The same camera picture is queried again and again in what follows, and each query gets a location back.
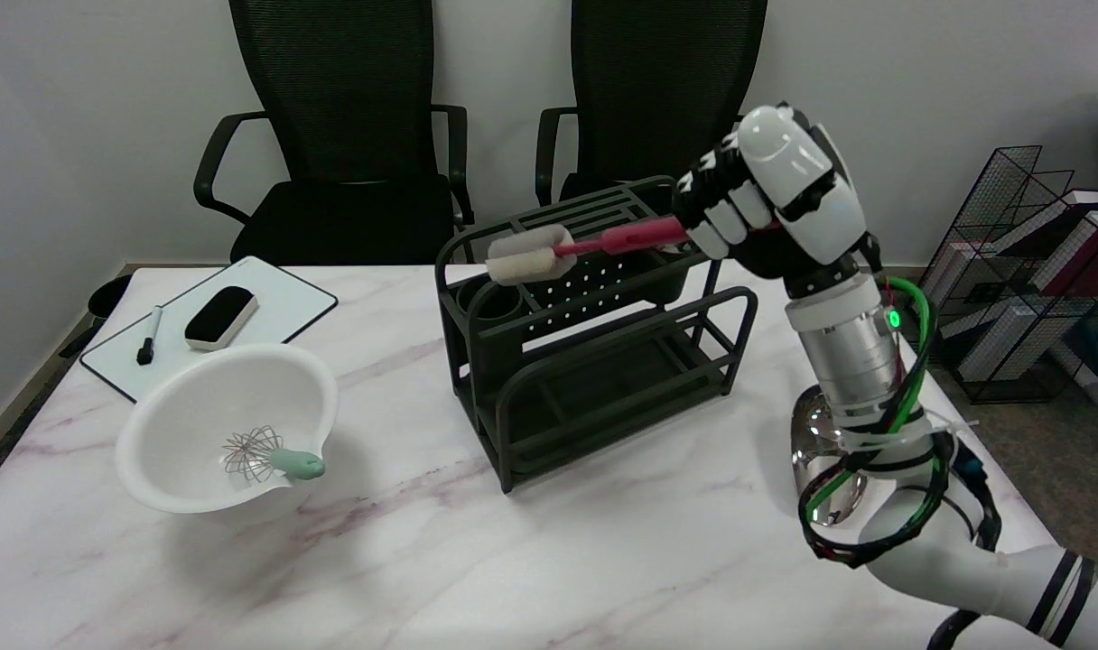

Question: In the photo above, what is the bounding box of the black white whiteboard eraser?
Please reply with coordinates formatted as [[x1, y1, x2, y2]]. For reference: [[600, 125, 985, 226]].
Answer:
[[184, 286, 260, 351]]

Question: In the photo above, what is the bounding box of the white book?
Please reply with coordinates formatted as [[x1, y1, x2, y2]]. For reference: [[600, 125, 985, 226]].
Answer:
[[957, 302, 1042, 382]]

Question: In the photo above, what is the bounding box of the black whiteboard marker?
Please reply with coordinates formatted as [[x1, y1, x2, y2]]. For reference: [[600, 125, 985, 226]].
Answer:
[[136, 305, 164, 367]]

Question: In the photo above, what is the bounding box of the pink sponge bottle brush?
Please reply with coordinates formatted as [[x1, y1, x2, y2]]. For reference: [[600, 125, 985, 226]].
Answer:
[[486, 217, 694, 287]]

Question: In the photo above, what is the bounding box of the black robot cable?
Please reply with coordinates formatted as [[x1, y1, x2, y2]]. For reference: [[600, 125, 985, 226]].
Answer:
[[797, 432, 1003, 650]]

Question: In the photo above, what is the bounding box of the black mesh office chair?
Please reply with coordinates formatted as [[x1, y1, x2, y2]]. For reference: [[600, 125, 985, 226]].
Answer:
[[535, 0, 795, 259], [193, 0, 473, 265]]

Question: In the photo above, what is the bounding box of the black wire magazine rack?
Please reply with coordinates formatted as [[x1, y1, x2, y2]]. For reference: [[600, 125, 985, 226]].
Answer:
[[910, 145, 1098, 405]]

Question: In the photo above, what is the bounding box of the white mixing bowl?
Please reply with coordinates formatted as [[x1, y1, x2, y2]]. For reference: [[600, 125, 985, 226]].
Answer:
[[116, 343, 340, 515]]

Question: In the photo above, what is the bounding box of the dark green dish rack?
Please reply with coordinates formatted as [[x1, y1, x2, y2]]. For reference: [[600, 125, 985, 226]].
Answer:
[[434, 176, 759, 493]]

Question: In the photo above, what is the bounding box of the black round floor object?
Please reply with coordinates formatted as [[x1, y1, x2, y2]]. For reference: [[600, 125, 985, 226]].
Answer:
[[87, 274, 133, 321]]

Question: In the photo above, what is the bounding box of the green robot cable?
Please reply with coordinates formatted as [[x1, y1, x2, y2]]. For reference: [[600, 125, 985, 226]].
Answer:
[[802, 275, 939, 526]]

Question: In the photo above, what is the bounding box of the shiny metal scoop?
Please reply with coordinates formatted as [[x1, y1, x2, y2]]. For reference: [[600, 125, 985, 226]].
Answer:
[[790, 388, 868, 526]]

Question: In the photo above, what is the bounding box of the whisk with green handle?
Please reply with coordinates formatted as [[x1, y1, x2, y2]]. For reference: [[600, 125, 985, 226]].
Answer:
[[221, 426, 327, 484]]

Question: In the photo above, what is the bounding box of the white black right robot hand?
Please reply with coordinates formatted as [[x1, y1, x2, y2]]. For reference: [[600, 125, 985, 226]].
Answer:
[[671, 104, 879, 294]]

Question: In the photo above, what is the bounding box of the maroon hardcover book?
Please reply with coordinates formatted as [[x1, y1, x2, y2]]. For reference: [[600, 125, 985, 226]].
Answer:
[[1010, 188, 1098, 297]]

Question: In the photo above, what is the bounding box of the small white whiteboard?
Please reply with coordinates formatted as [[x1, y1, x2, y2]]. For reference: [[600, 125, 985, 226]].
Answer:
[[79, 256, 339, 404]]

